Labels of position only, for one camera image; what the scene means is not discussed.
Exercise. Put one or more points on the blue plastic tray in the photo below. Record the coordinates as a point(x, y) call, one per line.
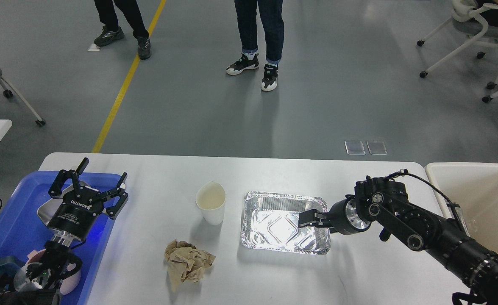
point(21, 231)

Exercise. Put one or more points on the white office chair right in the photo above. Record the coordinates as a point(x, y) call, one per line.
point(476, 19)

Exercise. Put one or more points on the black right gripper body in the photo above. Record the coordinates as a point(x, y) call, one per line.
point(344, 218)

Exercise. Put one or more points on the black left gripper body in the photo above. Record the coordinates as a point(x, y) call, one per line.
point(76, 215)

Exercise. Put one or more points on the white paper on floor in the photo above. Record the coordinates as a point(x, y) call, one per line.
point(93, 48)

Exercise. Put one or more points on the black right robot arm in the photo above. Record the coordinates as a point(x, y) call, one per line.
point(384, 200)

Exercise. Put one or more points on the white paper cup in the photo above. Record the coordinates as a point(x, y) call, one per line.
point(210, 199)

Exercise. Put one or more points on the floor socket plate left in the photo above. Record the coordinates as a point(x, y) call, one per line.
point(354, 147)

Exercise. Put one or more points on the white plastic bin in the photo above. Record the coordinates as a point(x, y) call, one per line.
point(474, 187)

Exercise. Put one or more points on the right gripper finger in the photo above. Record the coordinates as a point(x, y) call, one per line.
point(314, 218)

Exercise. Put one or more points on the floor socket plate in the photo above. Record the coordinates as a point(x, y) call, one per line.
point(376, 147)
point(354, 147)

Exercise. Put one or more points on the stainless steel rectangular container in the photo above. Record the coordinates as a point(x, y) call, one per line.
point(47, 211)

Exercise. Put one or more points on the aluminium foil tray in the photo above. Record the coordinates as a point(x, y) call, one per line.
point(270, 222)

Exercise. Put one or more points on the floor socket plate right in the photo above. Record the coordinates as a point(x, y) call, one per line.
point(376, 147)

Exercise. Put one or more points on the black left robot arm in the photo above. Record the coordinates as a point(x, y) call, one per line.
point(53, 234)

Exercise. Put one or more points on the pink mug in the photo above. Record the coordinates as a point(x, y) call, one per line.
point(68, 284)

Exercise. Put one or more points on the crumpled brown paper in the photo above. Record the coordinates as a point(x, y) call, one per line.
point(185, 262)

